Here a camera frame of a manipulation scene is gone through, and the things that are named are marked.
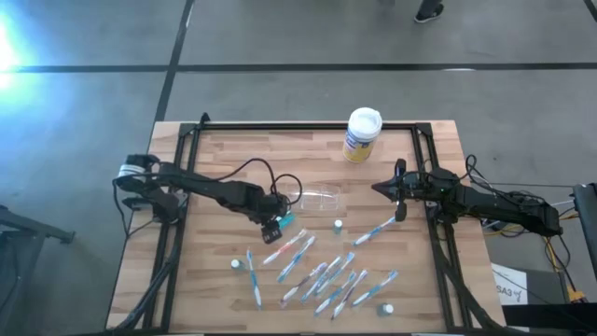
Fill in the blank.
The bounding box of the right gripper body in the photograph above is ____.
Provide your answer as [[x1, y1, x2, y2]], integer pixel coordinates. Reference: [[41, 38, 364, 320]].
[[394, 158, 423, 224]]

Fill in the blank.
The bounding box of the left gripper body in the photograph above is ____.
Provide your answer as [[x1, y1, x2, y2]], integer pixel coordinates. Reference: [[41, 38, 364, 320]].
[[254, 189, 292, 225]]

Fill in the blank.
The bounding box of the small teal mouthwash bottle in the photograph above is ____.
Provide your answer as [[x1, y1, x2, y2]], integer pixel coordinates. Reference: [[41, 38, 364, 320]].
[[275, 210, 298, 231]]

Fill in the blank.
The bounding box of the orange white toothbrush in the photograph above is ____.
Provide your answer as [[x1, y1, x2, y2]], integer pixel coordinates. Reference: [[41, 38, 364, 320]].
[[260, 228, 309, 267]]

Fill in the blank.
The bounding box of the clear plastic organizer box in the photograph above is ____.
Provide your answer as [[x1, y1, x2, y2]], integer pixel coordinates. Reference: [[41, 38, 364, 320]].
[[283, 182, 345, 214]]

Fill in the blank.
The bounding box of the yellow disinfectant wipes canister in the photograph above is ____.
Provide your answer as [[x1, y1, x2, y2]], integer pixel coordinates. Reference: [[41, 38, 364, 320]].
[[341, 106, 383, 164]]

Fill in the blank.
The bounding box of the white paper label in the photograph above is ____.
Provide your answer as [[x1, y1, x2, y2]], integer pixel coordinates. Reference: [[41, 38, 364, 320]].
[[492, 263, 528, 307]]

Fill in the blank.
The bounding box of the person's foot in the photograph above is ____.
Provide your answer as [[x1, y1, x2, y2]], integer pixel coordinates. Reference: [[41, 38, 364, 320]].
[[413, 0, 445, 24]]

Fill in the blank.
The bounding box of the black box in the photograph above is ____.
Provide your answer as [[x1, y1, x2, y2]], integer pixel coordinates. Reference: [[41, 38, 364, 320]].
[[502, 302, 597, 333]]

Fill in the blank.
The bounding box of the black equipment case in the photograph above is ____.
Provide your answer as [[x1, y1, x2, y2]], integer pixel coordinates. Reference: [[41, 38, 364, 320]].
[[572, 182, 597, 281]]

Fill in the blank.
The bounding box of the black metal stand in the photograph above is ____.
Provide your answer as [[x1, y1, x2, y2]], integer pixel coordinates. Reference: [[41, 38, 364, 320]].
[[0, 203, 76, 336]]

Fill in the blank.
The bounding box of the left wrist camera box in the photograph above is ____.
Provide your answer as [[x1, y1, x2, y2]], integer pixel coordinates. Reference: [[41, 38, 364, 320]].
[[259, 222, 284, 245]]

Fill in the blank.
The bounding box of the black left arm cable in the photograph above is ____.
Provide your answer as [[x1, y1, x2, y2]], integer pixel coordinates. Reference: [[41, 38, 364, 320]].
[[212, 157, 304, 209]]

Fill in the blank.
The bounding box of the yellow cable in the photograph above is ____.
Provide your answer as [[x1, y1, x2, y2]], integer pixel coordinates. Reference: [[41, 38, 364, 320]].
[[482, 212, 587, 304]]

